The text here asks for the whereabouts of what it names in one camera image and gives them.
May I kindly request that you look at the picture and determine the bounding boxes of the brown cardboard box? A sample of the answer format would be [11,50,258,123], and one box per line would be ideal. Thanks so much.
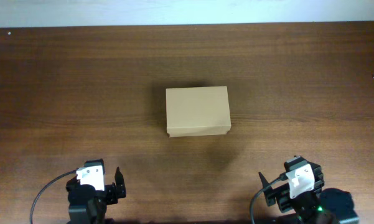
[166,86,231,138]

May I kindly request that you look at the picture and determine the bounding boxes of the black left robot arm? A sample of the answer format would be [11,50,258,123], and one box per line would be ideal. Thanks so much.
[66,159,126,224]

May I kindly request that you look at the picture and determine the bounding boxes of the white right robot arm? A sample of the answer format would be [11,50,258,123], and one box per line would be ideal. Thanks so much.
[249,156,360,224]

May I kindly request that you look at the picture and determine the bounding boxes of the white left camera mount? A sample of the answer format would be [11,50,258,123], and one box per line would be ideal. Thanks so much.
[76,165,105,191]

